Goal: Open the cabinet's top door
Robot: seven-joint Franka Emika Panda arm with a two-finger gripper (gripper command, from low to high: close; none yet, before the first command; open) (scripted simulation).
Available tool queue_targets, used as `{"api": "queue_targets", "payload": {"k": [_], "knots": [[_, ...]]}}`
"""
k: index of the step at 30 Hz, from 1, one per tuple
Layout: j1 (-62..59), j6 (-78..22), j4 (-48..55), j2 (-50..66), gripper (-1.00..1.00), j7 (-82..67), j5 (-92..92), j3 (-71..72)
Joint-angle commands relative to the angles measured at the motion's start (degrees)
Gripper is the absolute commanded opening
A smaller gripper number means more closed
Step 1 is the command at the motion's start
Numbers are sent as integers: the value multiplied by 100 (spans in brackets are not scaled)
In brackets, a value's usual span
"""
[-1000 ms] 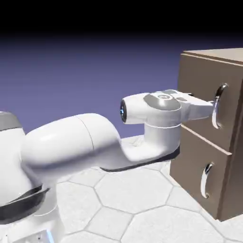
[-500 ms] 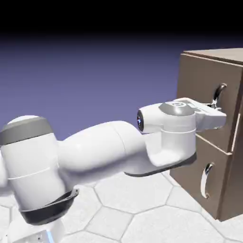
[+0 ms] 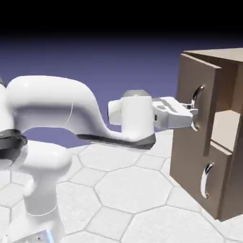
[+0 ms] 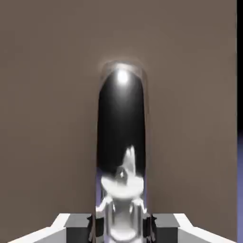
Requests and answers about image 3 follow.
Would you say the tall brown cabinet door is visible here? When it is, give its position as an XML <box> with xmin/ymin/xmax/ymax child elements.
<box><xmin>171</xmin><ymin>53</ymin><xmax>222</xmax><ymax>157</ymax></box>

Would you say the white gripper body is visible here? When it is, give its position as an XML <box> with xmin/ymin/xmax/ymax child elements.
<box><xmin>153</xmin><ymin>96</ymin><xmax>198</xmax><ymax>130</ymax></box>

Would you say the short brown cabinet door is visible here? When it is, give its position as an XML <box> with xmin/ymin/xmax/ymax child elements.
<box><xmin>169</xmin><ymin>127</ymin><xmax>234</xmax><ymax>221</ymax></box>

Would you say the curved silver handle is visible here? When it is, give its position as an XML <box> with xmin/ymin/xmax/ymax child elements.
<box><xmin>200</xmin><ymin>162</ymin><xmax>215</xmax><ymax>199</ymax></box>
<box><xmin>190</xmin><ymin>84</ymin><xmax>206</xmax><ymax>132</ymax></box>

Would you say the brown wooden cabinet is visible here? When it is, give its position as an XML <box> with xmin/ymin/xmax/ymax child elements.
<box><xmin>169</xmin><ymin>47</ymin><xmax>243</xmax><ymax>222</ymax></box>

